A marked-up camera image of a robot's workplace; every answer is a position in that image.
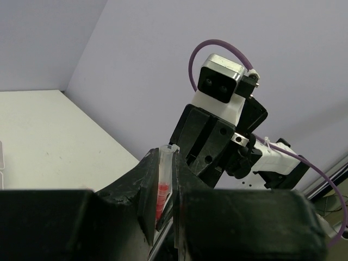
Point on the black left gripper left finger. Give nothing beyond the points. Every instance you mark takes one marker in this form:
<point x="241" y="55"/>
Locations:
<point x="115" y="223"/>

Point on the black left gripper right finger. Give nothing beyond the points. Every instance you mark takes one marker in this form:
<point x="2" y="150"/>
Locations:
<point x="221" y="224"/>

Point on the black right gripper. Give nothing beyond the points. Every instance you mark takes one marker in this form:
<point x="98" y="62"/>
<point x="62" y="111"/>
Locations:
<point x="203" y="139"/>

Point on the clear small cap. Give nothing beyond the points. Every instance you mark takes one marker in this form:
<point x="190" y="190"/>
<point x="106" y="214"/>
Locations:
<point x="165" y="162"/>

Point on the red pencil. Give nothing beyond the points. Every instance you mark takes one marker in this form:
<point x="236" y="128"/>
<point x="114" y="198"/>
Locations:
<point x="164" y="204"/>

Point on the white six-compartment organizer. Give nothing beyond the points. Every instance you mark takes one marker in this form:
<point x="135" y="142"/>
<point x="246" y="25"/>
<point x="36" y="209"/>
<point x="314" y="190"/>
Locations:
<point x="2" y="166"/>

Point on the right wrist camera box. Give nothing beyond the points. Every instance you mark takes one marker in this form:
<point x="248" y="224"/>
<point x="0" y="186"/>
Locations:
<point x="223" y="87"/>

